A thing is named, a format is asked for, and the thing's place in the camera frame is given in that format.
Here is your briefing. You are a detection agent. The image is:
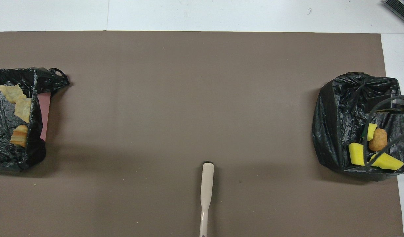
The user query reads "black bag over pink box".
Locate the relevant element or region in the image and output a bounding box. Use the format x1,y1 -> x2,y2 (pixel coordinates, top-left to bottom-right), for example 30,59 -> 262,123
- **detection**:
0,67 -> 70,172

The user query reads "striped croissant piece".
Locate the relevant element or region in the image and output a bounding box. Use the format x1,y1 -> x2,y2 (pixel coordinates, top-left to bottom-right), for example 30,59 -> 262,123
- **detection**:
10,124 -> 28,147

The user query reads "notched yellow sponge piece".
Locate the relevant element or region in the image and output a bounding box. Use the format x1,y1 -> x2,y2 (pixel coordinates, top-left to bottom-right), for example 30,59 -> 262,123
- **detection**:
349,143 -> 366,166

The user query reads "brown table mat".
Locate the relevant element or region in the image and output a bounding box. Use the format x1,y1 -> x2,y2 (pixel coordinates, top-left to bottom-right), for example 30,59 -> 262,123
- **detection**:
0,31 -> 404,237

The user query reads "beige hand brush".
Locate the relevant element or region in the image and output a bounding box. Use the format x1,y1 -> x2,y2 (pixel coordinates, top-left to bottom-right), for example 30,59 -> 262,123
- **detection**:
199,162 -> 215,237

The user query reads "pale bread chunk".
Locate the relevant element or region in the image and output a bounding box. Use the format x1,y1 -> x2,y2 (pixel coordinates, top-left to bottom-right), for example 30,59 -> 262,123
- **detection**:
0,84 -> 26,104
14,98 -> 32,123

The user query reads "black ribbed block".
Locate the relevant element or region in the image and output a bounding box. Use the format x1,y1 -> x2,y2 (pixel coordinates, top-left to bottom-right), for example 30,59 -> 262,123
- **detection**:
383,0 -> 404,28

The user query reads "dark right arm cable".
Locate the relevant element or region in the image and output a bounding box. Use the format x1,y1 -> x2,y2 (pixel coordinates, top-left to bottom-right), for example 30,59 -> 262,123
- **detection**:
364,95 -> 404,167

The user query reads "black knotted trash bag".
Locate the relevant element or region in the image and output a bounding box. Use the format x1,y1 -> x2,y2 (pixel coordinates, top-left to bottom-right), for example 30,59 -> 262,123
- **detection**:
312,72 -> 404,181

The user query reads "pink bin box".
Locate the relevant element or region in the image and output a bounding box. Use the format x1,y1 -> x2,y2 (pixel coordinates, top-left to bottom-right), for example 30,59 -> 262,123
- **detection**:
40,92 -> 51,142

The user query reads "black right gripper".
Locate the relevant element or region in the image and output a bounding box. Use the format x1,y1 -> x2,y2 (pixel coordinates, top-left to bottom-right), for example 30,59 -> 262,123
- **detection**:
390,94 -> 404,116

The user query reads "green and yellow sponge piece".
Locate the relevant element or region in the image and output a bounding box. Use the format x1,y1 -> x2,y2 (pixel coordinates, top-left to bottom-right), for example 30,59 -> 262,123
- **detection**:
361,123 -> 378,142

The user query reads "brown bread roll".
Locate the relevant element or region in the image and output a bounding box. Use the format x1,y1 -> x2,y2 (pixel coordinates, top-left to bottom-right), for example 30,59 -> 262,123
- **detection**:
369,128 -> 388,152

